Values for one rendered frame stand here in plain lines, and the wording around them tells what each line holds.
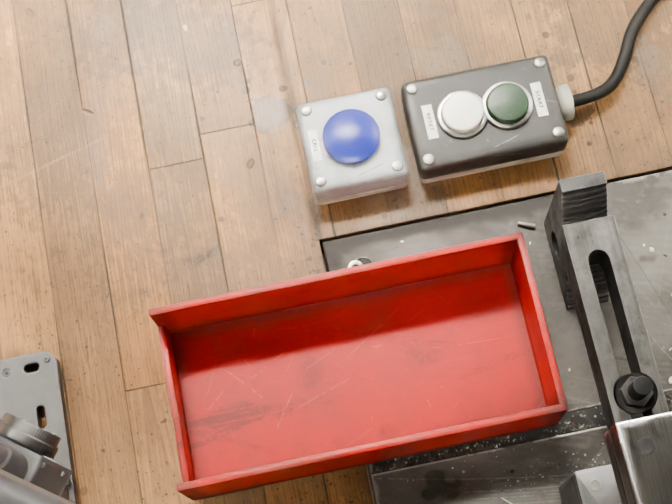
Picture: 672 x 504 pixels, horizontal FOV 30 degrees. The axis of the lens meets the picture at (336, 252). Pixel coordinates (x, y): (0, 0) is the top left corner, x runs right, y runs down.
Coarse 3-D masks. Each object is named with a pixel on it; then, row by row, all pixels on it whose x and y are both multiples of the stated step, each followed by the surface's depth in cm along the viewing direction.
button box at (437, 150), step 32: (512, 64) 88; (544, 64) 88; (416, 96) 88; (448, 96) 88; (480, 96) 88; (544, 96) 88; (576, 96) 89; (416, 128) 87; (480, 128) 87; (512, 128) 87; (544, 128) 87; (416, 160) 88; (448, 160) 87; (480, 160) 87; (512, 160) 88
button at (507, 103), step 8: (496, 88) 87; (504, 88) 87; (512, 88) 87; (520, 88) 87; (488, 96) 87; (496, 96) 87; (504, 96) 87; (512, 96) 87; (520, 96) 87; (488, 104) 87; (496, 104) 87; (504, 104) 87; (512, 104) 87; (520, 104) 87; (528, 104) 87; (488, 112) 87; (496, 112) 87; (504, 112) 87; (512, 112) 87; (520, 112) 87; (496, 120) 87; (504, 120) 87; (512, 120) 86
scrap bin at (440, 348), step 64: (448, 256) 82; (512, 256) 85; (192, 320) 85; (256, 320) 87; (320, 320) 86; (384, 320) 86; (448, 320) 86; (512, 320) 86; (192, 384) 86; (256, 384) 85; (320, 384) 85; (384, 384) 85; (448, 384) 85; (512, 384) 84; (192, 448) 84; (256, 448) 84; (320, 448) 84; (384, 448) 78
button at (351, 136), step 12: (336, 120) 87; (348, 120) 87; (360, 120) 87; (372, 120) 87; (324, 132) 87; (336, 132) 87; (348, 132) 87; (360, 132) 87; (372, 132) 87; (324, 144) 87; (336, 144) 87; (348, 144) 87; (360, 144) 87; (372, 144) 87; (336, 156) 87; (348, 156) 86; (360, 156) 86
